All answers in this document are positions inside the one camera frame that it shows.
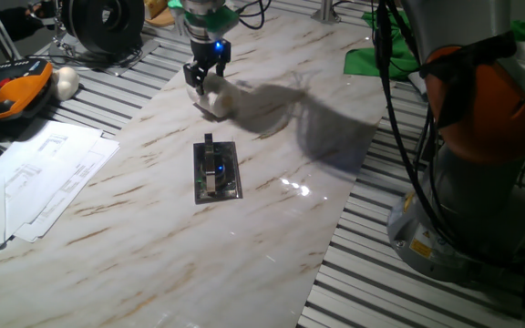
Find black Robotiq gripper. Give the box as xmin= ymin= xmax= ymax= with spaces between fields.
xmin=182 ymin=38 xmax=232 ymax=97

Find white toilet paper roll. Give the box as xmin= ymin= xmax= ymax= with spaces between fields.
xmin=185 ymin=72 xmax=242 ymax=118

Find black filament spool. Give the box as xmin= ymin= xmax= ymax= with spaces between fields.
xmin=60 ymin=0 xmax=145 ymax=55

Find white computer mouse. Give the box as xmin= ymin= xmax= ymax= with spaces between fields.
xmin=51 ymin=66 xmax=81 ymax=102

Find green cloth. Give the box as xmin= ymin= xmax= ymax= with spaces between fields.
xmin=343 ymin=9 xmax=525 ymax=82

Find marble pattern board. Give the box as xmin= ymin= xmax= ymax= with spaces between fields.
xmin=0 ymin=6 xmax=391 ymax=328

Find orange black teach pendant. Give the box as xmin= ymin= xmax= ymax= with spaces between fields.
xmin=0 ymin=57 xmax=55 ymax=125

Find white cloth piece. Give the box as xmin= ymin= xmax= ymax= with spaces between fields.
xmin=407 ymin=72 xmax=428 ymax=96

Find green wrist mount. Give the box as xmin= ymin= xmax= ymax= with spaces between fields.
xmin=167 ymin=0 xmax=241 ymax=34

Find grey spool base plate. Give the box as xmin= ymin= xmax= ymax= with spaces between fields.
xmin=47 ymin=36 xmax=161 ymax=77

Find aluminium frame beam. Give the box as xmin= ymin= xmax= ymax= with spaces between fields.
xmin=310 ymin=0 xmax=342 ymax=25

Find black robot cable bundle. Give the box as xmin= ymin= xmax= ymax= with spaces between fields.
xmin=374 ymin=0 xmax=456 ymax=250

